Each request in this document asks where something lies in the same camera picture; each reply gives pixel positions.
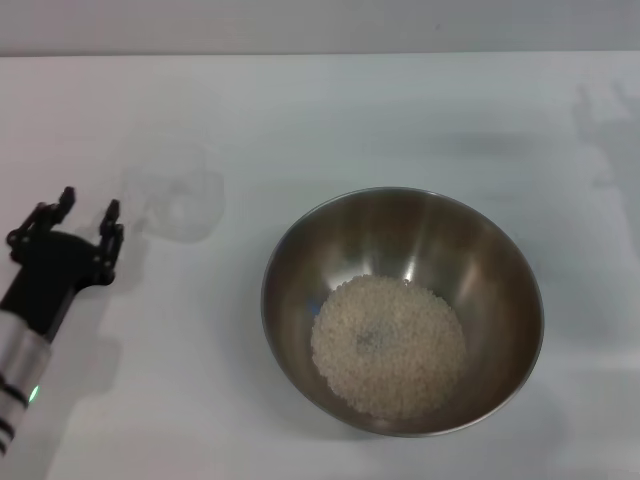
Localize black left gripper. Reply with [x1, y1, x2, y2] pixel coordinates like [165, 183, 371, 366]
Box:
[0, 185, 126, 341]

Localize clear plastic measuring cup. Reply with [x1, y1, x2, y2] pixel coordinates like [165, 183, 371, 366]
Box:
[123, 141, 227, 246]

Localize white rice grains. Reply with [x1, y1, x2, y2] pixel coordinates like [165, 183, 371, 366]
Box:
[310, 274, 469, 419]

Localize stainless steel mixing bowl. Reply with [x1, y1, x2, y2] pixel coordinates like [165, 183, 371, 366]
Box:
[259, 186, 545, 439]

